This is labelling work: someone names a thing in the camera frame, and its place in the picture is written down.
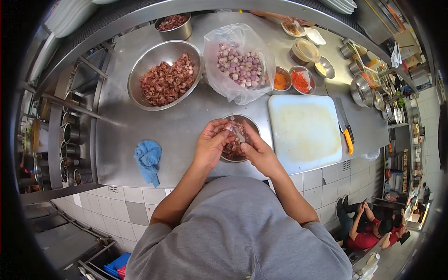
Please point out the person's right hand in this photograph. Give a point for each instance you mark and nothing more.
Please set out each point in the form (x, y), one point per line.
(262, 157)

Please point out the person's left hand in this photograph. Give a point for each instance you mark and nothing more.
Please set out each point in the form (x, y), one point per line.
(208, 147)

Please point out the person's right fingers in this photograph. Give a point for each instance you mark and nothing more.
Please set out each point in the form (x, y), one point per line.
(251, 133)

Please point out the person's left thumb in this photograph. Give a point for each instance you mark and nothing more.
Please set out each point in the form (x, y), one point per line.
(225, 139)

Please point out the person's right thumb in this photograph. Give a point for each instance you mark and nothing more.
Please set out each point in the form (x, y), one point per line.
(246, 148)

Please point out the person's left fingers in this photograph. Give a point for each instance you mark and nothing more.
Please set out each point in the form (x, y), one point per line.
(218, 124)

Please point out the peeled shallot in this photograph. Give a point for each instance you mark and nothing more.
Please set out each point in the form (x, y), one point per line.
(229, 127)

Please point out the small paring knife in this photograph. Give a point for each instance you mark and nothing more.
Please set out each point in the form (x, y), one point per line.
(239, 134)

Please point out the small steel bowl of peels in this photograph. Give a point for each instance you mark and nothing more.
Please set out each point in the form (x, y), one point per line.
(233, 150)

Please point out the white cutting board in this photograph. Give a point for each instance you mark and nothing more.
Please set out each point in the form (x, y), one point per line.
(304, 133)

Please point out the steel bowl of orange paste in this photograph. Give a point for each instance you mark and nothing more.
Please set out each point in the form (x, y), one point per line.
(280, 81)

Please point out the plastic bag of shallots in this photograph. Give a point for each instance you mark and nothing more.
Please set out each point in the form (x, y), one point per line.
(239, 66)

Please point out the large steel bowl of peels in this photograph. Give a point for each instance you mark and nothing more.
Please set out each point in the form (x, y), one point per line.
(166, 78)

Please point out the steel bowl of red shreds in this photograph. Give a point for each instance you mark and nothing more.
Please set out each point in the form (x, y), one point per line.
(301, 82)

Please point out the blue cloth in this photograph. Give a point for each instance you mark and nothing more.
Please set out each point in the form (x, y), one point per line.
(148, 159)

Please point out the person's body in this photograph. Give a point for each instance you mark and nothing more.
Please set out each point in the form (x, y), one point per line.
(238, 234)

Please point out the steel bowl of yellow bits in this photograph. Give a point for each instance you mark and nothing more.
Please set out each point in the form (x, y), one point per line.
(322, 68)

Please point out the round lidded plastic container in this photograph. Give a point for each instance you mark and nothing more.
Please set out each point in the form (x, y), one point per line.
(305, 50)

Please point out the steel pot of peels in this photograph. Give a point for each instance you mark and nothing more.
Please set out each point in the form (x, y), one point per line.
(174, 26)

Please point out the white dish with food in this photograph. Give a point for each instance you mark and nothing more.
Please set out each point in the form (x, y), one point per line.
(292, 28)

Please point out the empty white dish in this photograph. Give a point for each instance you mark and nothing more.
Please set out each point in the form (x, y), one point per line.
(315, 35)

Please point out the large steel pot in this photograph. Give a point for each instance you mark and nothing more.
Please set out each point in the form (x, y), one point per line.
(361, 91)

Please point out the steel cup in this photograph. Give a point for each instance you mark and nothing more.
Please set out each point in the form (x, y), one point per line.
(347, 50)
(356, 66)

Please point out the row of steel bowls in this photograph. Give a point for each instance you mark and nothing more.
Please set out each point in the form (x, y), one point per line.
(388, 106)

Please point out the row of steel canisters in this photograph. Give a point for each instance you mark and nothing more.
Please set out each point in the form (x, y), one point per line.
(71, 140)

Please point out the stack of white plates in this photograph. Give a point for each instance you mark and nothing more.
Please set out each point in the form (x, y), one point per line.
(68, 15)
(340, 5)

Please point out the white hanging cloth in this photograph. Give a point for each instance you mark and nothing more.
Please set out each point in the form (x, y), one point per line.
(396, 54)

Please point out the blue crate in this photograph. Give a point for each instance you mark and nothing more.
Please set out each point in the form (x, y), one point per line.
(117, 266)

